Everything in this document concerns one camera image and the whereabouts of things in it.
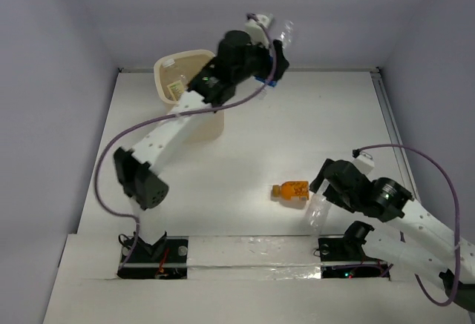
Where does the crushed clear bottle white cap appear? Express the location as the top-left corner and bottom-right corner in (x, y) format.
(305, 193), (332, 235)

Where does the clear bottle blue label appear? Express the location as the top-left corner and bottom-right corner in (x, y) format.
(254, 20), (295, 99)

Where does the large bottle yellow label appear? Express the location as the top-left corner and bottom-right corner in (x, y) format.
(161, 59), (189, 102)

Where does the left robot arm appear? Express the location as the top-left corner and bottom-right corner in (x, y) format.
(113, 30), (289, 261)

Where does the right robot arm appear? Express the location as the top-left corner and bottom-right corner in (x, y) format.
(309, 157), (474, 312)

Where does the beige plastic waste bin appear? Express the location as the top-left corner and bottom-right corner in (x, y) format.
(153, 48), (226, 142)

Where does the orange juice bottle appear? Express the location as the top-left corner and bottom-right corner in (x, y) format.
(271, 181), (309, 201)

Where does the silver foil tape strip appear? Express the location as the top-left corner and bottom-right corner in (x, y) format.
(186, 236), (321, 281)

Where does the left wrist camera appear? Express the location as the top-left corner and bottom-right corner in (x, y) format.
(244, 13), (274, 48)

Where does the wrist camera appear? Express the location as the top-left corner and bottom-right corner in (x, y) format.
(244, 13), (274, 48)
(352, 149), (375, 176)

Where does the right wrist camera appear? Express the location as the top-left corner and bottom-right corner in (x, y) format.
(352, 149), (375, 176)

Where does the aluminium table edge rail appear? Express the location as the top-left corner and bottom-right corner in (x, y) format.
(370, 70), (419, 198)

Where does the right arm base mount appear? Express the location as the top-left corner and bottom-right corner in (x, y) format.
(313, 221), (392, 280)

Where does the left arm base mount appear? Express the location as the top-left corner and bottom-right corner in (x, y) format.
(117, 233), (189, 280)

